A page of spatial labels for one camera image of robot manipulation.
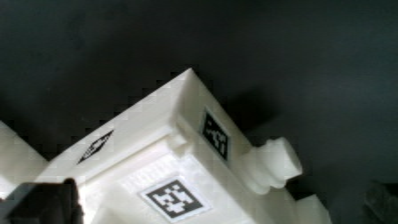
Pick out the white cabinet body box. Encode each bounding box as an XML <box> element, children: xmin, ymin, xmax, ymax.
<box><xmin>0</xmin><ymin>121</ymin><xmax>48</xmax><ymax>199</ymax></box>

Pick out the white cabinet door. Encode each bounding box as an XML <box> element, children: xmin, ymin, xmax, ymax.
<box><xmin>33</xmin><ymin>67</ymin><xmax>334</xmax><ymax>224</ymax></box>

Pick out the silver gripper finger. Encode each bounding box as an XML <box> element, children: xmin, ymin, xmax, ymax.
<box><xmin>0</xmin><ymin>178</ymin><xmax>81</xmax><ymax>224</ymax></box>

